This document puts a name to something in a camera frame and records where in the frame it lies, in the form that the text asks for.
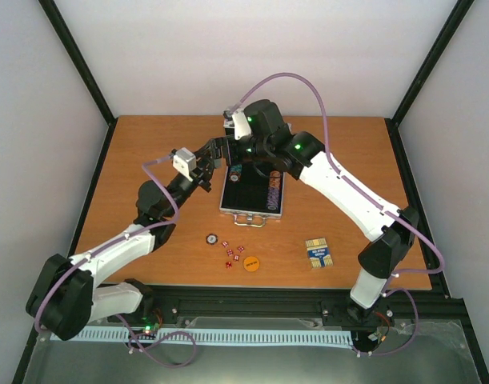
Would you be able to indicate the blue playing card box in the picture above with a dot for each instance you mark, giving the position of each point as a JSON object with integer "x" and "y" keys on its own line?
{"x": 318, "y": 253}

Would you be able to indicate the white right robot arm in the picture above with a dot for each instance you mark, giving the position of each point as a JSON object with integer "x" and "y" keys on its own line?
{"x": 386, "y": 227}

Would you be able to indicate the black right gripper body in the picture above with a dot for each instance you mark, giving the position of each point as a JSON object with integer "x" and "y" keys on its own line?
{"x": 259, "y": 150}

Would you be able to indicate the aluminium poker case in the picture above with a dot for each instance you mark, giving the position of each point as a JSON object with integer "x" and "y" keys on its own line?
{"x": 246, "y": 200}

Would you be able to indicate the red poker chip stack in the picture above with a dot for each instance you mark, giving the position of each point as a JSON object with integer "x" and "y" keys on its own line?
{"x": 275, "y": 179}

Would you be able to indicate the black poker chip stack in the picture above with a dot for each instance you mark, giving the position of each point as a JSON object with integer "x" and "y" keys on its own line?
{"x": 211, "y": 239}

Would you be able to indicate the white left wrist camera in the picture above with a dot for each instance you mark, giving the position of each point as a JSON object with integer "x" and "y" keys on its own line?
{"x": 184, "y": 161}

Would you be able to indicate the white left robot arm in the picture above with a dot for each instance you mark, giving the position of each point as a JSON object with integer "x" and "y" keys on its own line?
{"x": 69, "y": 293}

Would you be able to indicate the brown poker chip stack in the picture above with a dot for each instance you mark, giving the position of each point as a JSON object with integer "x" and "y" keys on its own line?
{"x": 235, "y": 175}

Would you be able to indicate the light blue cable duct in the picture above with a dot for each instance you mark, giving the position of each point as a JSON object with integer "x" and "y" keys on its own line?
{"x": 217, "y": 337}

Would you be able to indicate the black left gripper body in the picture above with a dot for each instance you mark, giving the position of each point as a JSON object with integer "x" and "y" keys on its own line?
{"x": 201, "y": 178}

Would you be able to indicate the orange dealer button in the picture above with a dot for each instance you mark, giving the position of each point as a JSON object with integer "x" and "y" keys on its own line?
{"x": 251, "y": 264}

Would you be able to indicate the purple poker chip stack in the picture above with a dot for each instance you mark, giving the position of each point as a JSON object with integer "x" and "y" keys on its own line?
{"x": 274, "y": 197}

